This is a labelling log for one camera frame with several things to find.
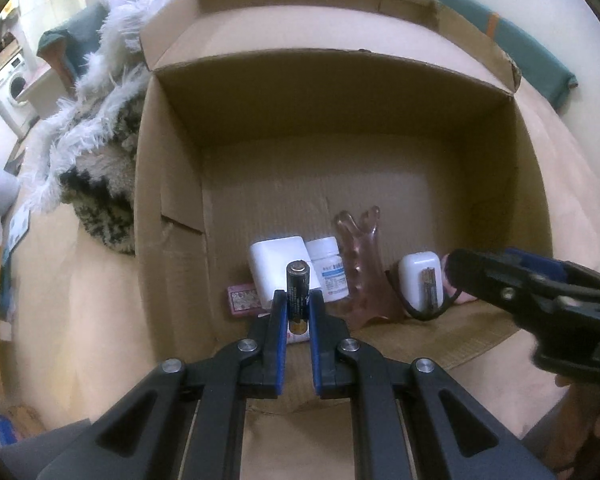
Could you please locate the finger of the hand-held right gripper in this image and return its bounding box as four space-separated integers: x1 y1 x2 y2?
504 246 600 295
445 248 563 322

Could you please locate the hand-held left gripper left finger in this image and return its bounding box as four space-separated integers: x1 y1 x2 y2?
37 289 288 480

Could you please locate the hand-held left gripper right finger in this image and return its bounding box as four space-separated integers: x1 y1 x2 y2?
307 290 571 480

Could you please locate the black battery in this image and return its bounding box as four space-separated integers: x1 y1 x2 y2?
286 260 312 337

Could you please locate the pink floral perfume bottle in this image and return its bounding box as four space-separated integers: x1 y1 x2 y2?
226 284 263 317

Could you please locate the white pill bottle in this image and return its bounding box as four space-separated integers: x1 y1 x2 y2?
306 238 349 304

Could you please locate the white charger plug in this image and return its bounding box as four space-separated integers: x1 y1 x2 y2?
250 235 311 311

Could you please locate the white earbuds case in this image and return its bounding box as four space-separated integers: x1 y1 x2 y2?
398 252 443 313

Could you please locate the black hair tie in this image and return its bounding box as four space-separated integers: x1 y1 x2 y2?
387 267 463 322

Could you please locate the brown cardboard box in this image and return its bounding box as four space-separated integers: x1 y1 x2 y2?
132 0 553 416

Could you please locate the person's right hand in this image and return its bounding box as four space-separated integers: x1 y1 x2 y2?
552 372 600 476

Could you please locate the pale pink rounded object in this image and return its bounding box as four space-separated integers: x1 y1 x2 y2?
440 255 477 307

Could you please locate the dark green cushion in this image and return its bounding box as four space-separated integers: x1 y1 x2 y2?
437 0 578 111
36 0 112 87

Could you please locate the fluffy grey patterned blanket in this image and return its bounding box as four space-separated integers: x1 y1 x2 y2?
20 7 153 256

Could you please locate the person's grey trouser leg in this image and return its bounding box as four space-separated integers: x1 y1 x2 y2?
10 415 96 480

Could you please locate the blue and white booklet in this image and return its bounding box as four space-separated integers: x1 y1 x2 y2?
7 209 32 252

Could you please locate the white washing machine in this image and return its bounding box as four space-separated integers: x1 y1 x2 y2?
0 55 31 113

